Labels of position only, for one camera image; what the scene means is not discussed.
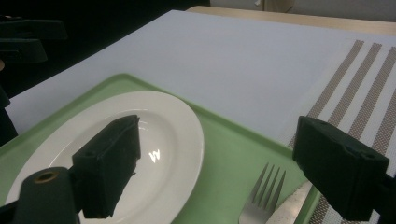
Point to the white board sheet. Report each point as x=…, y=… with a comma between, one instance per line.
x=218, y=62

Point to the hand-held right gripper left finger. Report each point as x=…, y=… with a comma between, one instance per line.
x=109, y=161

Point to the striped grey white placemat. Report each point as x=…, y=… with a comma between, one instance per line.
x=358, y=93

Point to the green plastic tray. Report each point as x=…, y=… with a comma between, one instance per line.
x=233, y=155

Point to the white round plate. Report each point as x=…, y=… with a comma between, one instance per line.
x=174, y=140

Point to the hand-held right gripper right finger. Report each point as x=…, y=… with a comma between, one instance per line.
x=339, y=168

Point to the silver fork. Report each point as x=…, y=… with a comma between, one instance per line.
x=258, y=205

